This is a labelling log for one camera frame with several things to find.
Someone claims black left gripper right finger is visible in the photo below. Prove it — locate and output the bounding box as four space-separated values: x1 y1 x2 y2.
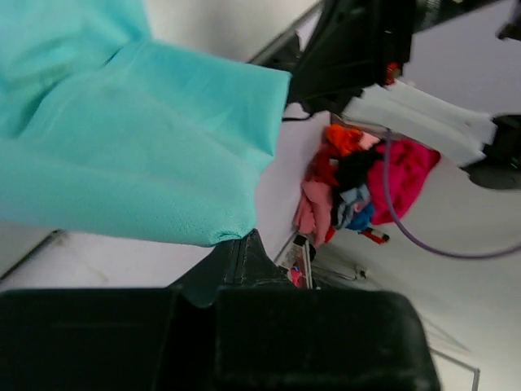
238 229 296 288

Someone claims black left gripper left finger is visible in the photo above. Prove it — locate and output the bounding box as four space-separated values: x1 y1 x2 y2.
170 239 244 308

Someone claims teal t-shirt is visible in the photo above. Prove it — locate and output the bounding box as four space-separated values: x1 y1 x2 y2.
1 1 290 246

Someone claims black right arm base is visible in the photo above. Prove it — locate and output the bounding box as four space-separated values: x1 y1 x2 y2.
251 0 491 116

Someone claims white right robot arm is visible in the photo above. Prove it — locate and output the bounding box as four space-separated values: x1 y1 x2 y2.
339 81 520 191

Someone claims pile of colourful clothes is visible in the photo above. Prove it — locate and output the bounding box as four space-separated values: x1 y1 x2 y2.
294 125 441 247

